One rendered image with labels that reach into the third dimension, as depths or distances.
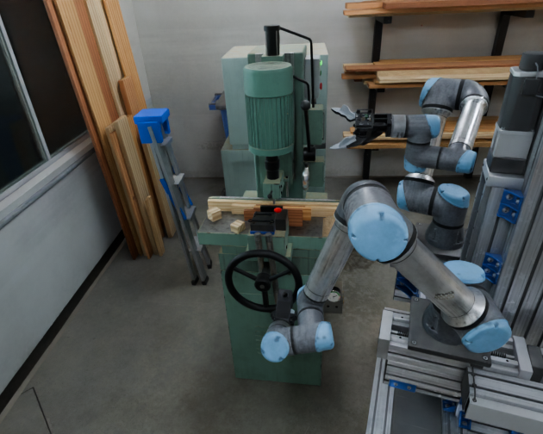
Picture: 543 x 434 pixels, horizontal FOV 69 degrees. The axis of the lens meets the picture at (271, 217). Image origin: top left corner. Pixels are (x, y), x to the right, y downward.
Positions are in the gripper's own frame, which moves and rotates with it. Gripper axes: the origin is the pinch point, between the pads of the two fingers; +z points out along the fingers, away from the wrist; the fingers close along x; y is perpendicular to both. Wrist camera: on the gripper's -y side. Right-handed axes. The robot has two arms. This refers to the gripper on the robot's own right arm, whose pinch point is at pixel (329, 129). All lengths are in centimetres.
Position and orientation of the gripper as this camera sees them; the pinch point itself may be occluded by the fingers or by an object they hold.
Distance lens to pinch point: 140.9
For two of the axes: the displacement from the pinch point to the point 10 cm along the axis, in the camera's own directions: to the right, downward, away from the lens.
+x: -0.7, 9.6, -2.7
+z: -9.9, -0.3, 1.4
